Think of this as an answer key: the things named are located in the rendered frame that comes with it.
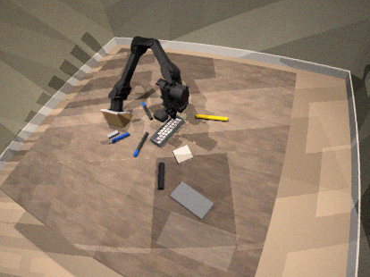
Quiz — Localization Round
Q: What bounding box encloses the yellow cylinder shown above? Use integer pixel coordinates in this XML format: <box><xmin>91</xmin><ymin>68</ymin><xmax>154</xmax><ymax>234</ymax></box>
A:
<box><xmin>197</xmin><ymin>114</ymin><xmax>227</xmax><ymax>121</ymax></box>

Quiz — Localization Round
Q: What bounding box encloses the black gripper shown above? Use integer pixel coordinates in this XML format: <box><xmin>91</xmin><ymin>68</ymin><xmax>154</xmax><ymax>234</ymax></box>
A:
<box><xmin>153</xmin><ymin>96</ymin><xmax>177</xmax><ymax>122</ymax></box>

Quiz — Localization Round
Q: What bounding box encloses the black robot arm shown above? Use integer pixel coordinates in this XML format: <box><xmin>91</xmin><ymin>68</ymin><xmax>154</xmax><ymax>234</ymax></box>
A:
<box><xmin>107</xmin><ymin>37</ymin><xmax>189</xmax><ymax>113</ymax></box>

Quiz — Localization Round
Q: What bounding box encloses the white rectangular block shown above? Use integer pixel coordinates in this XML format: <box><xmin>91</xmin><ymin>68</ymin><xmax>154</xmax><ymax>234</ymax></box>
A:
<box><xmin>107</xmin><ymin>130</ymin><xmax>119</xmax><ymax>139</ymax></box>

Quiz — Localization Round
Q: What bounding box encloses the blue stylus with grey tip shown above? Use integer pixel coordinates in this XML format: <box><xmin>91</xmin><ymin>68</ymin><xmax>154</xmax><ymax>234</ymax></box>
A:
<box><xmin>112</xmin><ymin>132</ymin><xmax>129</xmax><ymax>143</ymax></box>

